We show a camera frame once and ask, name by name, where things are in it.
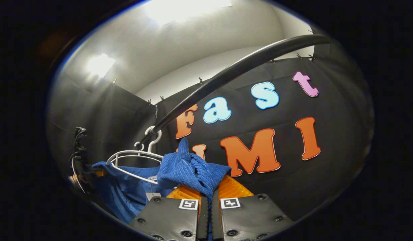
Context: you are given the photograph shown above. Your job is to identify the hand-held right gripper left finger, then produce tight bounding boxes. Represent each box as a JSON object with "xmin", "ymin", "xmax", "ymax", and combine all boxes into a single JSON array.
[{"xmin": 129, "ymin": 184, "xmax": 210, "ymax": 241}]

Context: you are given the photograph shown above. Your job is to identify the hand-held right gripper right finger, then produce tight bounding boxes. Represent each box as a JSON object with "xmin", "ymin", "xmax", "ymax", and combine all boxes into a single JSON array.
[{"xmin": 211, "ymin": 175, "xmax": 294, "ymax": 241}]

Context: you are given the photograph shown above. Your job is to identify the blue corduroy jacket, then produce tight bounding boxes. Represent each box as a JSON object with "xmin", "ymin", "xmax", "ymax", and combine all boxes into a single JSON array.
[{"xmin": 92, "ymin": 137, "xmax": 232, "ymax": 241}]

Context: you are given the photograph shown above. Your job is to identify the white clothes hanger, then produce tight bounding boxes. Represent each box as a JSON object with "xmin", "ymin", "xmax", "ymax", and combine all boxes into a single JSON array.
[
  {"xmin": 111, "ymin": 142, "xmax": 163, "ymax": 168},
  {"xmin": 106, "ymin": 127, "xmax": 164, "ymax": 184}
]

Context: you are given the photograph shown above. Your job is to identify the black clothes rack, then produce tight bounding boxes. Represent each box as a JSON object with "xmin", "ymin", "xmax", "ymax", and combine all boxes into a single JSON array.
[{"xmin": 138, "ymin": 34, "xmax": 332, "ymax": 146}]

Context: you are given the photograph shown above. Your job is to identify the small ceiling light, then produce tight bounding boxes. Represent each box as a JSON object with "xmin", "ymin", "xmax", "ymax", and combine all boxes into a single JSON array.
[{"xmin": 87, "ymin": 54, "xmax": 116, "ymax": 78}]

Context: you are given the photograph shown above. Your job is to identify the white cable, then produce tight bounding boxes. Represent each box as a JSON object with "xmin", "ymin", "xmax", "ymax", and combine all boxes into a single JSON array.
[{"xmin": 71, "ymin": 156, "xmax": 87, "ymax": 194}]

